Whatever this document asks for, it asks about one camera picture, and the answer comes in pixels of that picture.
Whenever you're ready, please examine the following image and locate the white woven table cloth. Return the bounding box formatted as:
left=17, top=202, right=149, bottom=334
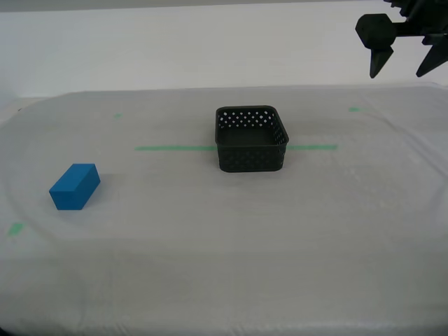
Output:
left=0, top=80, right=448, bottom=336

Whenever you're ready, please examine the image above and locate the long green tape strip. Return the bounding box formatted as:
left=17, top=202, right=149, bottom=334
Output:
left=134, top=143, right=339, bottom=152

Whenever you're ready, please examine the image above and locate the black perforated plastic basket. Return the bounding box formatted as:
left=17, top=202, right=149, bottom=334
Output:
left=214, top=104, right=291, bottom=174

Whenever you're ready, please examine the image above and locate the blue rectangular block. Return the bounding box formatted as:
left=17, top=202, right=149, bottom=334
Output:
left=48, top=163, right=102, bottom=211

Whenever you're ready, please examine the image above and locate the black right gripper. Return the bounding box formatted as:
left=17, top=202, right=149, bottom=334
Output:
left=354, top=0, right=448, bottom=79

